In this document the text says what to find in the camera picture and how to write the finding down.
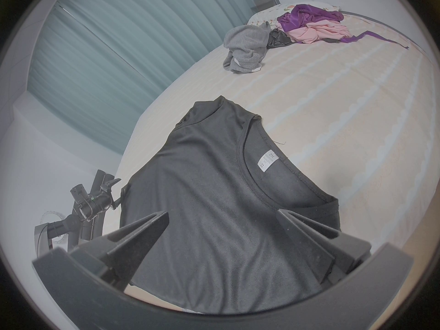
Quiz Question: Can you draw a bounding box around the black T-shirt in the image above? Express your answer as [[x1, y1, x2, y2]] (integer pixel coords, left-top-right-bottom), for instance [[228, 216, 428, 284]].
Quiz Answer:
[[118, 96, 341, 315]]

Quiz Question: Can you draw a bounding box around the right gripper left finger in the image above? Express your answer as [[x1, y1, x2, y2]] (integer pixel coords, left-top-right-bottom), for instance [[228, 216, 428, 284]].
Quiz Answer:
[[101, 211, 170, 292]]

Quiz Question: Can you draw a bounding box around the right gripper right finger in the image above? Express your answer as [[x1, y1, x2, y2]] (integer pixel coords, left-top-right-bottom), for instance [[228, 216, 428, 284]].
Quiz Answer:
[[276, 209, 372, 285]]

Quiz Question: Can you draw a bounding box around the bed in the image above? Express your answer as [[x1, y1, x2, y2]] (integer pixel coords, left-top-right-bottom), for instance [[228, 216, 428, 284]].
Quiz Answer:
[[114, 0, 437, 317]]

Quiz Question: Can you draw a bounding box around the pile of clothes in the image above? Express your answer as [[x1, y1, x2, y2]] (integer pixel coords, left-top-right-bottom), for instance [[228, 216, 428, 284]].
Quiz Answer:
[[270, 4, 410, 50]]

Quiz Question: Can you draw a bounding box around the blue-green curtain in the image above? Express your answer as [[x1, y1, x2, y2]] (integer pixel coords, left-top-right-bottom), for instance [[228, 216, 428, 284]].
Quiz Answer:
[[58, 0, 263, 95], [27, 7, 165, 155]]

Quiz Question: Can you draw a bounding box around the grey garment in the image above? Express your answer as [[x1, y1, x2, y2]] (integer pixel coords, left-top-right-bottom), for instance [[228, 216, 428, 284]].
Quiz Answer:
[[223, 21, 272, 74]]

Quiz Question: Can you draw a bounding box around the white printed pillow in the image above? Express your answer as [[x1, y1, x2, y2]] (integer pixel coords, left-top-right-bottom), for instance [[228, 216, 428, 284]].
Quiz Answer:
[[247, 3, 342, 27]]

